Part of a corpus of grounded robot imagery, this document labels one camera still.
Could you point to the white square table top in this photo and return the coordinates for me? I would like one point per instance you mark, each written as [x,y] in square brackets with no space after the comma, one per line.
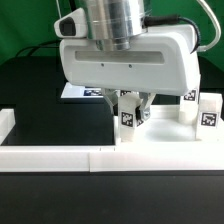
[162,126]

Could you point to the white tag sheet with markers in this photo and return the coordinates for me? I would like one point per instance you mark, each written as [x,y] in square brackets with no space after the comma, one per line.
[72,91]

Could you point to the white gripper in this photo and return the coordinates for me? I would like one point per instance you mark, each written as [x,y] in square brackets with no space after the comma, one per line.
[122,53]

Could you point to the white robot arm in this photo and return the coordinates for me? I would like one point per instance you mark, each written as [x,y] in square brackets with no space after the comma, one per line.
[113,8]

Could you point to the white U-shaped fence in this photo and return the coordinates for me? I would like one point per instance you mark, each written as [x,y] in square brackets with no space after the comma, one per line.
[152,156]

